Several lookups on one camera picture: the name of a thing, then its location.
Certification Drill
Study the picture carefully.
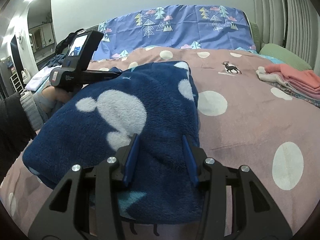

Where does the grey curtain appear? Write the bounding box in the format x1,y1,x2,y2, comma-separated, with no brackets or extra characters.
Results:
249,0,319,69

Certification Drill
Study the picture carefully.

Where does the white ladder rack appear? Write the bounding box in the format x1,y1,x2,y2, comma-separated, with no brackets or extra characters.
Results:
10,73,24,94

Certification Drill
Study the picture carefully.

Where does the stack of folded pink clothes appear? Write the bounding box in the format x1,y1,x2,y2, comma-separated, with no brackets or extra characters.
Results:
256,63,319,108

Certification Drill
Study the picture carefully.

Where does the person left hand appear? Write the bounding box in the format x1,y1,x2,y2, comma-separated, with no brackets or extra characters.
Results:
38,86,73,121

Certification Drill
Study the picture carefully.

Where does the navy star fleece pajama top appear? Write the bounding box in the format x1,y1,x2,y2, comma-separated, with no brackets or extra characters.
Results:
22,61,203,224

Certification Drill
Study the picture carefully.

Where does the pink polka dot duvet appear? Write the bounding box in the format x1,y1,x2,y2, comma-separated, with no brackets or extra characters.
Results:
0,46,320,240

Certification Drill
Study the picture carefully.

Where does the purple tree print pillow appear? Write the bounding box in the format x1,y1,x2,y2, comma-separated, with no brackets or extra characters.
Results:
93,5,256,61

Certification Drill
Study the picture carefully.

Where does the green pillow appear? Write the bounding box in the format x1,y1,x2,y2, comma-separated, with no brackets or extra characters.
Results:
259,43,312,71

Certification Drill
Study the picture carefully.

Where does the black left sleeve forearm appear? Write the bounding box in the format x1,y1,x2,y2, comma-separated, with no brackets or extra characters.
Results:
1,92,43,179

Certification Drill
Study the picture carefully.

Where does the black garment on headboard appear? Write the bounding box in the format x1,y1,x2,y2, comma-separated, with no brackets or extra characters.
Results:
55,28,84,55

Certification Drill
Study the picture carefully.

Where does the folded lavender cloth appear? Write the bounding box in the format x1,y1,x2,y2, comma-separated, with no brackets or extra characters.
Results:
25,66,60,92

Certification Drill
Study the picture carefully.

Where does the dark teal blanket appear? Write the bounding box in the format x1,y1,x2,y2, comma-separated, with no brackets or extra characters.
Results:
44,54,66,68

